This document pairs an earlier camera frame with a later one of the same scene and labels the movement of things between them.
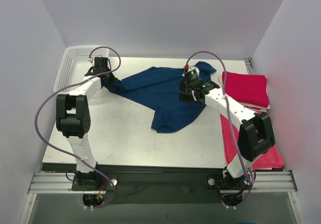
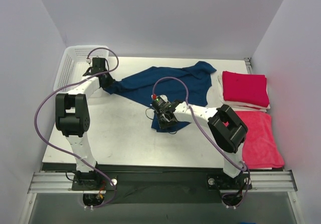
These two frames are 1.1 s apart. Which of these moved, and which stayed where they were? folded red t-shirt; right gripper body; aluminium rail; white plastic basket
Moved: right gripper body
Stayed: white plastic basket; folded red t-shirt; aluminium rail
